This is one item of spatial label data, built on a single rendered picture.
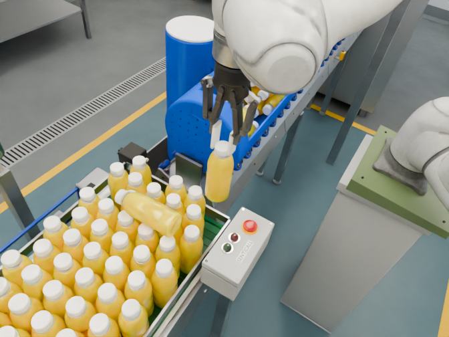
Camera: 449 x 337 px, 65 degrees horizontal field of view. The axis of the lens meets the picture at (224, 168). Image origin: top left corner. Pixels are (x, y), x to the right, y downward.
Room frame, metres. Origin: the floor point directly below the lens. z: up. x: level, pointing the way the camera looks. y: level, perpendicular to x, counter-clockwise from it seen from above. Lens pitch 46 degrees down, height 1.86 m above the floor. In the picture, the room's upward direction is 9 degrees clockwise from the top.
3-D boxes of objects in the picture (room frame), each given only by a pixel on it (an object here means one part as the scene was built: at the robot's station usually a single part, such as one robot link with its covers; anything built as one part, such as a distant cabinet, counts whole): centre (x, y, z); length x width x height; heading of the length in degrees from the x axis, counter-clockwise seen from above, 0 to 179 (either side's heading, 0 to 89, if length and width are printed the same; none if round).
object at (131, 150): (0.83, 0.31, 0.95); 0.10 x 0.07 x 0.10; 66
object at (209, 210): (0.71, 0.15, 0.96); 0.40 x 0.01 x 0.03; 66
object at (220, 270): (0.48, -0.07, 1.05); 0.20 x 0.10 x 0.10; 156
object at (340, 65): (2.61, -0.79, 0.31); 0.06 x 0.06 x 0.63; 66
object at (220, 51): (0.61, 0.01, 1.54); 0.09 x 0.09 x 0.06
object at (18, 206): (0.58, 0.60, 0.55); 0.04 x 0.04 x 1.10; 66
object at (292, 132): (1.71, -0.38, 0.31); 0.06 x 0.06 x 0.63; 66
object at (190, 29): (1.71, 0.26, 1.03); 0.28 x 0.28 x 0.01
